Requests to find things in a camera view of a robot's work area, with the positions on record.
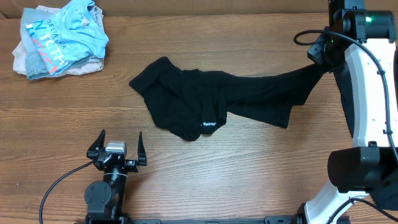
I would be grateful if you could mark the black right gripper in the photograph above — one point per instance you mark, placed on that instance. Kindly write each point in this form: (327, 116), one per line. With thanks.
(318, 51)

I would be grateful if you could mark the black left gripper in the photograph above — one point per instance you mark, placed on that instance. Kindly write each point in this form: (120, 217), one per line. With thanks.
(115, 159)

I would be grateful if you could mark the black t-shirt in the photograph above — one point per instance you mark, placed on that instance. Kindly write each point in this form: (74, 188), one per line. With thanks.
(191, 103)

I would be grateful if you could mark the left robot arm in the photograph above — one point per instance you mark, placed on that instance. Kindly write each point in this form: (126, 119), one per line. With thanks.
(105, 198)

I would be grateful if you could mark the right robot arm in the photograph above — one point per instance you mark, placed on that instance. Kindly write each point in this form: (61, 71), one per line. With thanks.
(359, 47)

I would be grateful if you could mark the black clothes pile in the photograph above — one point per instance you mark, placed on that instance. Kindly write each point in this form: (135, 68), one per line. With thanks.
(343, 81)

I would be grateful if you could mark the grey-blue folded garment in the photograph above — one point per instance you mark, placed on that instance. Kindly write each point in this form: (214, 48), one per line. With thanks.
(32, 59)

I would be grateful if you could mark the light blue printed t-shirt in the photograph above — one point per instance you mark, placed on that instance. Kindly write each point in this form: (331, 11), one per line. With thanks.
(71, 38)

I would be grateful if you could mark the pale pink folded garment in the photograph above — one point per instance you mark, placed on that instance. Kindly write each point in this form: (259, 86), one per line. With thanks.
(90, 67)

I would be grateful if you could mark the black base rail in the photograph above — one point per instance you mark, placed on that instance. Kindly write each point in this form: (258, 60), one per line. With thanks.
(214, 221)

